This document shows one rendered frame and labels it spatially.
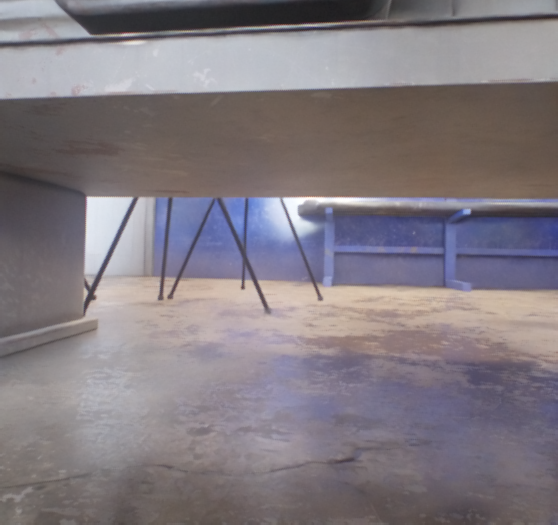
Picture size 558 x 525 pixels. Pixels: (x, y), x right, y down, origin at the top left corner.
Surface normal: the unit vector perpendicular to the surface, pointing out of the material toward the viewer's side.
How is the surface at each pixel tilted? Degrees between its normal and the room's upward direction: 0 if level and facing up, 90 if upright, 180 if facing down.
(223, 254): 90
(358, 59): 90
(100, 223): 90
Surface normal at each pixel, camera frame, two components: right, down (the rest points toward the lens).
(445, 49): -0.14, -0.03
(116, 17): -0.02, 1.00
